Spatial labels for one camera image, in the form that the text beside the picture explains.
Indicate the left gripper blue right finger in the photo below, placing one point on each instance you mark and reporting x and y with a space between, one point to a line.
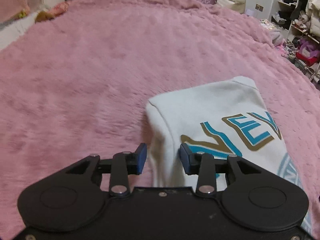
202 165

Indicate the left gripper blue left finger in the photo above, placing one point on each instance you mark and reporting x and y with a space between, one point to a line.
123 165

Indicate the pink fluffy blanket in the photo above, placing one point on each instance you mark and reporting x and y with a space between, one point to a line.
79 84

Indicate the grey folded blanket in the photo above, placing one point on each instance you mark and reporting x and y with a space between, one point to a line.
276 37

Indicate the purple red plush toy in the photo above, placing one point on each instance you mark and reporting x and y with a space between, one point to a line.
308 52

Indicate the white bedside cabinet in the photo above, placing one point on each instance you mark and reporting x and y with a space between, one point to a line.
235 5

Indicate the brown plush toy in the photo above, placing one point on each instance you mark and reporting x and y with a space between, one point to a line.
44 16

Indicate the white shelving unit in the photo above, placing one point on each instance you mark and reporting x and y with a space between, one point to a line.
298 19

